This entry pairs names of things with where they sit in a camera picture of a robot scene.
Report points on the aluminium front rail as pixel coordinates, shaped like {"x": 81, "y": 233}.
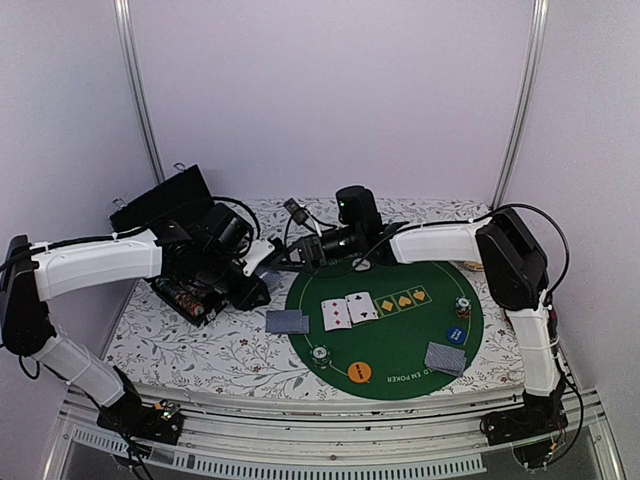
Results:
{"x": 241, "y": 437}

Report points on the floral patterned tablecloth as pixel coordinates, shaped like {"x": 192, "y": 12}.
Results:
{"x": 234, "y": 355}

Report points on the three of diamonds card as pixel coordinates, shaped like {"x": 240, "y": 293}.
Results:
{"x": 335, "y": 314}

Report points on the black poker chip case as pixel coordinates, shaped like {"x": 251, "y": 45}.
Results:
{"x": 182, "y": 199}

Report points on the white dealer button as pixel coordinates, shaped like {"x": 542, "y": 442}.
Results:
{"x": 360, "y": 265}

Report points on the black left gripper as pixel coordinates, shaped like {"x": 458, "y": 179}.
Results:
{"x": 246, "y": 300}

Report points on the round woven bamboo tray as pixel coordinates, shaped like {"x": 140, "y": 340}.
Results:
{"x": 473, "y": 266}

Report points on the clubs face-up card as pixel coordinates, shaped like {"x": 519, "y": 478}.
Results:
{"x": 361, "y": 308}

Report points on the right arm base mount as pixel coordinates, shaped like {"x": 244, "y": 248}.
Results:
{"x": 525, "y": 422}

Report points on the orange big blind button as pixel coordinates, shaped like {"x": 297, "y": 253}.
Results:
{"x": 359, "y": 372}

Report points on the aluminium frame post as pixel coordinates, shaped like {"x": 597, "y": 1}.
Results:
{"x": 532, "y": 58}
{"x": 124, "y": 23}

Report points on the left aluminium frame post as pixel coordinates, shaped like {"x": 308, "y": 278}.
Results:
{"x": 124, "y": 23}

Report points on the blue small blind button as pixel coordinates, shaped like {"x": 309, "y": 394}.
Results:
{"x": 456, "y": 335}

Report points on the grey card stack holder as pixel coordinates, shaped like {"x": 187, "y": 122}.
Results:
{"x": 272, "y": 279}

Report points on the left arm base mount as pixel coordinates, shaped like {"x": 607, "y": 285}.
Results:
{"x": 161, "y": 422}

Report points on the poker chip row left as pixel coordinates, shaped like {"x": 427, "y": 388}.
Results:
{"x": 178, "y": 297}

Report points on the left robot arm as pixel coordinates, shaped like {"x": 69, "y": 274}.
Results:
{"x": 197, "y": 267}

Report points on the round green poker mat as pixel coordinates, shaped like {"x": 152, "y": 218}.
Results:
{"x": 415, "y": 305}

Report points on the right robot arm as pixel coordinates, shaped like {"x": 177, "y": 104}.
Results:
{"x": 514, "y": 263}

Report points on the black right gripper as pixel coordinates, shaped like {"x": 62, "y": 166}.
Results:
{"x": 304, "y": 245}

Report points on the right aluminium frame post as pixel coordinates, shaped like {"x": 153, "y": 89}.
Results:
{"x": 532, "y": 58}

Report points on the face-down card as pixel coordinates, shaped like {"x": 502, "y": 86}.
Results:
{"x": 434, "y": 353}
{"x": 453, "y": 362}

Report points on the multicolour poker chip stack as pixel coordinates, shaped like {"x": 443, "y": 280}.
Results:
{"x": 463, "y": 307}

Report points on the blue backed playing card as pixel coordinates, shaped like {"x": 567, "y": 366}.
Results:
{"x": 305, "y": 325}

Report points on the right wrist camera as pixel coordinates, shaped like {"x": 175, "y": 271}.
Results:
{"x": 301, "y": 216}

